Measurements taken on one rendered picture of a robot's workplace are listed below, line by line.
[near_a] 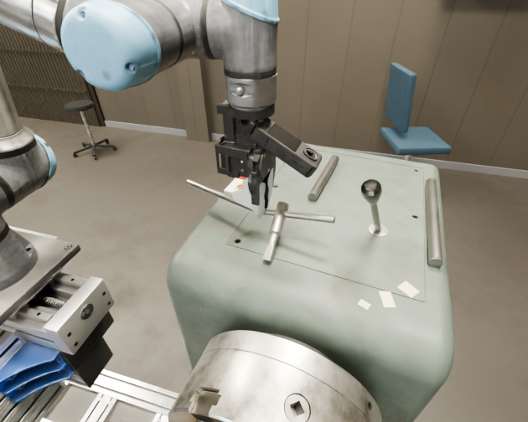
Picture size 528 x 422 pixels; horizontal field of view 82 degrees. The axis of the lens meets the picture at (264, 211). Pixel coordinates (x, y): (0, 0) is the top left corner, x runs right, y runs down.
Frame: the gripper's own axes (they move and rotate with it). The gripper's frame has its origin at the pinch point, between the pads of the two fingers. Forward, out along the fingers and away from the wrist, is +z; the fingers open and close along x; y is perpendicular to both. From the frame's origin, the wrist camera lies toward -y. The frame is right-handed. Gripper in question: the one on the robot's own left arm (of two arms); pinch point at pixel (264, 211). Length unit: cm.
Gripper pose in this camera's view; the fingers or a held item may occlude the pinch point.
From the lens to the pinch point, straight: 58.0
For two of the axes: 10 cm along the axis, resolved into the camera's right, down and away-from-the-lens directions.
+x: -3.8, 5.6, -7.4
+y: -9.3, -2.3, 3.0
